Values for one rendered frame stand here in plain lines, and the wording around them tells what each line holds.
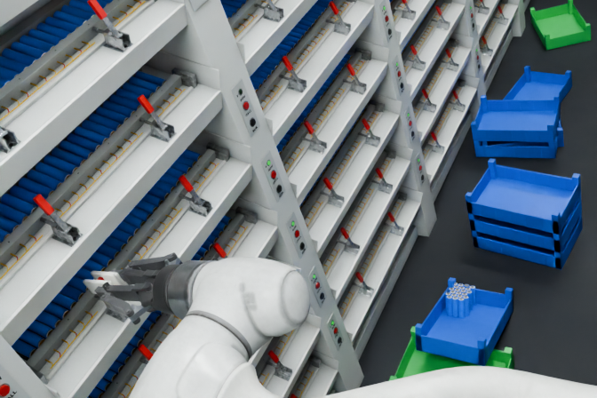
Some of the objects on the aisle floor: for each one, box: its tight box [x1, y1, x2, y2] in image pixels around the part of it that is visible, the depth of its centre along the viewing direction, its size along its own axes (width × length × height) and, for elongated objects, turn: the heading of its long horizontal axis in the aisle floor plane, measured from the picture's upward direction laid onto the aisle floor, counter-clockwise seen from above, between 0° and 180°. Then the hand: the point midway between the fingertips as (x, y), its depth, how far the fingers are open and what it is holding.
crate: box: [389, 326, 514, 381], centre depth 191 cm, size 30×20×8 cm
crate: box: [415, 277, 513, 366], centre depth 198 cm, size 30×20×8 cm
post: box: [338, 0, 437, 237], centre depth 197 cm, size 20×9×174 cm, turn 82°
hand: (104, 282), depth 112 cm, fingers closed, pressing on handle
